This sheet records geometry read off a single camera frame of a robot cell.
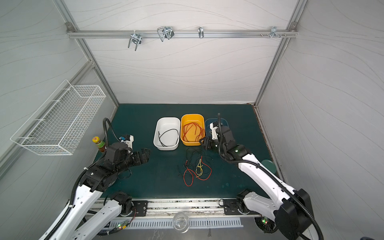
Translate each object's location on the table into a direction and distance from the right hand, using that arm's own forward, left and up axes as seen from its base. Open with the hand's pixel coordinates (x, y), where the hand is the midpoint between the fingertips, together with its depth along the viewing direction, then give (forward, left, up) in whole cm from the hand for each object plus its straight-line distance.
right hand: (204, 137), depth 79 cm
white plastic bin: (+13, +26, -18) cm, 34 cm away
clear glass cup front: (-37, +9, -11) cm, 40 cm away
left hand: (-9, +30, 0) cm, 31 cm away
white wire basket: (-6, +68, +14) cm, 69 cm away
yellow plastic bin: (+18, +8, -18) cm, 27 cm away
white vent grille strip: (-37, +16, -19) cm, 45 cm away
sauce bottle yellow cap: (-6, +57, -3) cm, 58 cm away
